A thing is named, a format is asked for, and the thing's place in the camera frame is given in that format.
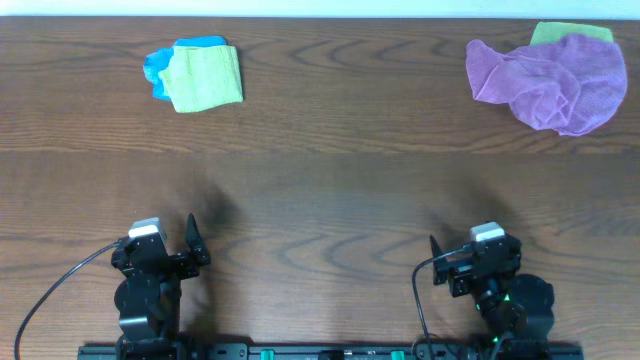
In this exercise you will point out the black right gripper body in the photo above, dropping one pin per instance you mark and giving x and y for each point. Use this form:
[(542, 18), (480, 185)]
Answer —
[(458, 281)]

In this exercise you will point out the blue cloth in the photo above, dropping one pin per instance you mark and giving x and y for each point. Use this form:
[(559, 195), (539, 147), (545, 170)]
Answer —
[(159, 61)]

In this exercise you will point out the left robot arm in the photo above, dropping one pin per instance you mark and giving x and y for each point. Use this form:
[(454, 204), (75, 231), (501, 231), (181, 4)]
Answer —
[(148, 299)]

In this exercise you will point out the light green cloth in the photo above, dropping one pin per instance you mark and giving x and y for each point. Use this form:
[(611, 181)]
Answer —
[(550, 32)]

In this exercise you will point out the dark purple crumpled cloth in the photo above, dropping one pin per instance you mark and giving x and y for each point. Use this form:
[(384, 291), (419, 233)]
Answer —
[(571, 86)]

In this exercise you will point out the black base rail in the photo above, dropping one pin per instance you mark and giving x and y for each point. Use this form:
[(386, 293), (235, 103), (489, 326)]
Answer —
[(240, 351)]

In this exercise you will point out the folded green cloth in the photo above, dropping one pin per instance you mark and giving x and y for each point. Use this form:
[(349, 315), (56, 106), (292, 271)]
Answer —
[(201, 78)]

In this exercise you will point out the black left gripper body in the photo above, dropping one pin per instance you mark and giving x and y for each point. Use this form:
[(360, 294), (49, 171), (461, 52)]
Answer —
[(183, 266)]

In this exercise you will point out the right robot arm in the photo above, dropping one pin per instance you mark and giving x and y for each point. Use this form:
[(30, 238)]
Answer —
[(516, 308)]

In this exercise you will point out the pink purple microfiber cloth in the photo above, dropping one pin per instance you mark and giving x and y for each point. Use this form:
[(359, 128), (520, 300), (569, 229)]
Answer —
[(494, 77)]

